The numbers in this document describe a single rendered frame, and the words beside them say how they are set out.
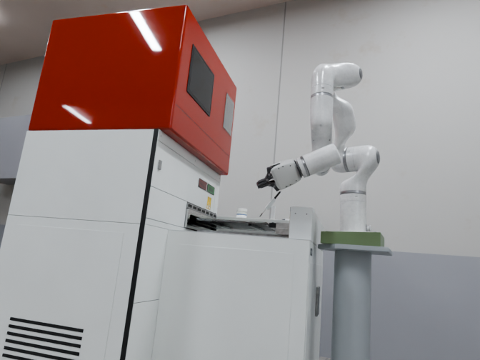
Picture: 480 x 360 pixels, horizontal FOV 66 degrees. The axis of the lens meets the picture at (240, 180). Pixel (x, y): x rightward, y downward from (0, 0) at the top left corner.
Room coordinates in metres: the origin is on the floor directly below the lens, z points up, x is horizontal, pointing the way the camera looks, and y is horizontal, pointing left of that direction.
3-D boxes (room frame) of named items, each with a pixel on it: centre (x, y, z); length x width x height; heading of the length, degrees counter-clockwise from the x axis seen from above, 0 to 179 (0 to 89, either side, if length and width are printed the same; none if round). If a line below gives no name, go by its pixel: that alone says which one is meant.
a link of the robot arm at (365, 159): (1.68, -0.56, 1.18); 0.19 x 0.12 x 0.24; 55
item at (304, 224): (1.81, -0.35, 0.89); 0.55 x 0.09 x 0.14; 163
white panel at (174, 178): (1.86, 0.25, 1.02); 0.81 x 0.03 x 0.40; 163
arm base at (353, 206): (1.70, -0.54, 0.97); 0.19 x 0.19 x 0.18
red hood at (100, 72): (1.95, 0.55, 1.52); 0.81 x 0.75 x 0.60; 163
